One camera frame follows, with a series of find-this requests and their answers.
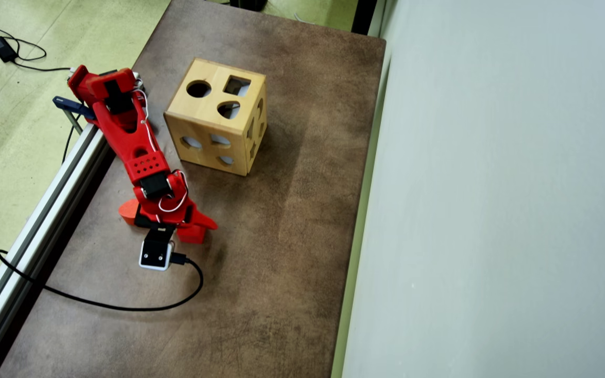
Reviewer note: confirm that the orange rounded triangular block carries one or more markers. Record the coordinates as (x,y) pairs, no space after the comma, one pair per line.
(126,212)

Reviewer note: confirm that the red cube block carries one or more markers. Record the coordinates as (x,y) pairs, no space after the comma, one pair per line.
(192,236)

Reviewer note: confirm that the dark vertical post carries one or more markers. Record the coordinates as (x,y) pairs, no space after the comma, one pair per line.
(364,16)

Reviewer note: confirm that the black base object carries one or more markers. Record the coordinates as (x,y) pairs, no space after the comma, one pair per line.
(248,4)

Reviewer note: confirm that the blue clamp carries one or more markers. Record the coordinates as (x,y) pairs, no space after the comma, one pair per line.
(74,106)

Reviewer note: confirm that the black power adapter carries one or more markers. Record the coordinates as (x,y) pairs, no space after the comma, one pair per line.
(2,48)

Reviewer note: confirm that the wooden shape sorter box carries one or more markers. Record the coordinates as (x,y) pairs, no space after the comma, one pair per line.
(202,122)

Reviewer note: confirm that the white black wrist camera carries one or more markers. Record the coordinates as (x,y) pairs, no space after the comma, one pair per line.
(155,254)

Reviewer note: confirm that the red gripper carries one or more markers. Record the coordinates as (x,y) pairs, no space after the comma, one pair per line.
(196,224)

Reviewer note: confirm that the red robot arm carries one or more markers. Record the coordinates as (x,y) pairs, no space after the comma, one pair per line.
(129,136)

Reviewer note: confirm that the aluminium profile rail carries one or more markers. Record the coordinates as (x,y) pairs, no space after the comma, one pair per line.
(29,236)

